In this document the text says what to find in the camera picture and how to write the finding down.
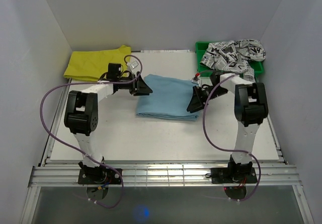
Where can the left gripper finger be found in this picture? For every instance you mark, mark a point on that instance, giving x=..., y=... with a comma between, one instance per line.
x=143, y=85
x=142, y=93

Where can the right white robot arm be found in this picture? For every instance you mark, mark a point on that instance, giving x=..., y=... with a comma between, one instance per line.
x=250, y=110

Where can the light blue trousers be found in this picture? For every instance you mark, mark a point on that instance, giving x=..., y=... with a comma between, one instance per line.
x=169, y=99

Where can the aluminium mounting rail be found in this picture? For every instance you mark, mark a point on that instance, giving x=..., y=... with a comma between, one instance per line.
x=162, y=174

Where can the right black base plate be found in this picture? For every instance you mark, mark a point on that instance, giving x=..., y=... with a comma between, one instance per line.
x=226, y=176

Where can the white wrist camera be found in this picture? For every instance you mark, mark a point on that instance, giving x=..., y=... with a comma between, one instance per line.
x=133, y=66
x=196, y=79

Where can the newspaper print trousers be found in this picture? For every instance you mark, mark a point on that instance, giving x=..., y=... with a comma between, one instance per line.
x=231, y=55

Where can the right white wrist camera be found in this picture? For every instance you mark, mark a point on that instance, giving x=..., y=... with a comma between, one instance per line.
x=196, y=79

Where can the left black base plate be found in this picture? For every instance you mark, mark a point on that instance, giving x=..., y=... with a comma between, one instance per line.
x=99, y=176

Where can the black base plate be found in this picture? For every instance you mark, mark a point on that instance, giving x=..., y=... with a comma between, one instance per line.
x=99, y=176
x=226, y=176

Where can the folded yellow trousers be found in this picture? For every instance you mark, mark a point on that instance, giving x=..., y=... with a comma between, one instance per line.
x=90, y=65

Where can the green plastic bin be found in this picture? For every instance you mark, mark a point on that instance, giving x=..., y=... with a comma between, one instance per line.
x=203, y=65

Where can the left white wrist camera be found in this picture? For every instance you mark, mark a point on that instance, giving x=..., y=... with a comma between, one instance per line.
x=133, y=66

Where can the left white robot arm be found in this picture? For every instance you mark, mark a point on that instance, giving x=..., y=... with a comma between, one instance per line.
x=82, y=118

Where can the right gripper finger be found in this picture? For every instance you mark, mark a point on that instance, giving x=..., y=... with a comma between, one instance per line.
x=197, y=96
x=195, y=106

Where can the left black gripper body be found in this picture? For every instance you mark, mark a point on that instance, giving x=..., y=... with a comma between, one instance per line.
x=133, y=86

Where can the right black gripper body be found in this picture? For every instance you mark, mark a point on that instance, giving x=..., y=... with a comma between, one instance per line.
x=208, y=92

